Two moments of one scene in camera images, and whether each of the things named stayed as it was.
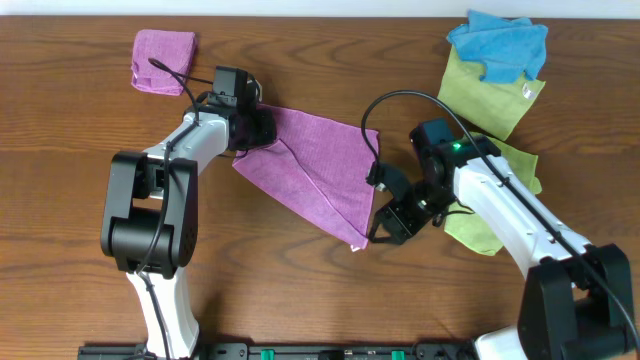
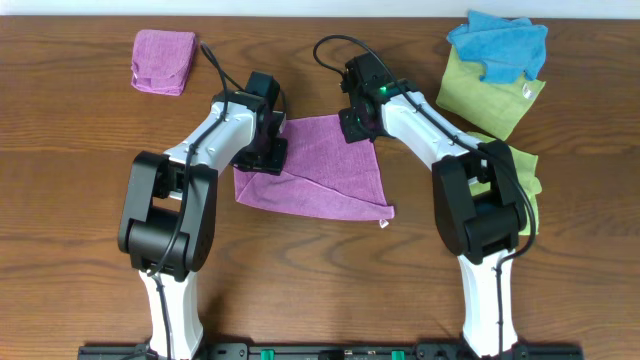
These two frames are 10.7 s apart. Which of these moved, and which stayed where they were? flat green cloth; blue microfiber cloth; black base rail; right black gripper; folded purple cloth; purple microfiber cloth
Moved: right black gripper; purple microfiber cloth
Stayed: folded purple cloth; blue microfiber cloth; black base rail; flat green cloth
